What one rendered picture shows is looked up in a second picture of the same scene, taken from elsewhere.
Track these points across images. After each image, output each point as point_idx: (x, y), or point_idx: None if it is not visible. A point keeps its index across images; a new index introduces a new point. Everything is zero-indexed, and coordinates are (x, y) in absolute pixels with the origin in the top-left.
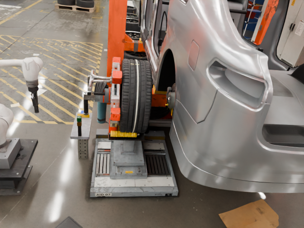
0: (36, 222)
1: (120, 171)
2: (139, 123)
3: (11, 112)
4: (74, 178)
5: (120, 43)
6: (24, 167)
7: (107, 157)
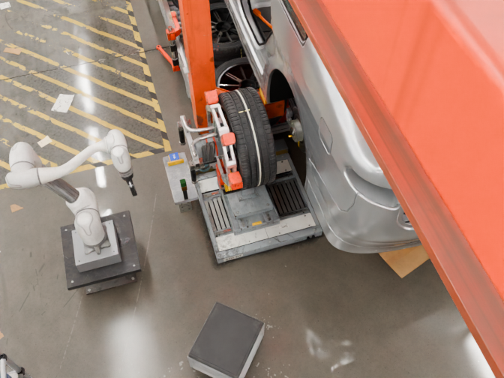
0: (172, 307)
1: (246, 225)
2: (265, 181)
3: (91, 193)
4: (188, 243)
5: (208, 63)
6: (136, 255)
7: (219, 202)
